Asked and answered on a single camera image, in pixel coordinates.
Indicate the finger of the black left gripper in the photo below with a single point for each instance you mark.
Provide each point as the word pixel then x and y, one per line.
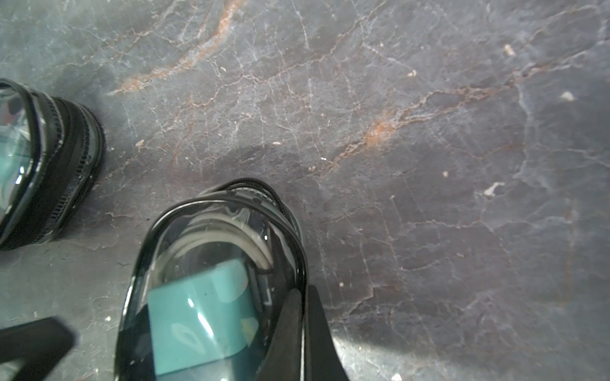
pixel 32 350

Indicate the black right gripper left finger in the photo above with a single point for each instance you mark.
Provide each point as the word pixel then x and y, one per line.
pixel 283 359

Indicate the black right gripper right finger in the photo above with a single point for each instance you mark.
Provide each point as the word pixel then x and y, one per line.
pixel 321 361

